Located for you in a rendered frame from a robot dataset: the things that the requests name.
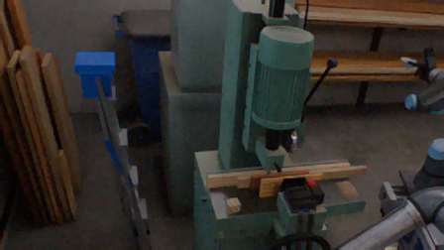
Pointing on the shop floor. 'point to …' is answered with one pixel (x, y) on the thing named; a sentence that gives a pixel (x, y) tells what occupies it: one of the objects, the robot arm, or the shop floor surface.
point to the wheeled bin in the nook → (145, 68)
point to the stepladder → (114, 137)
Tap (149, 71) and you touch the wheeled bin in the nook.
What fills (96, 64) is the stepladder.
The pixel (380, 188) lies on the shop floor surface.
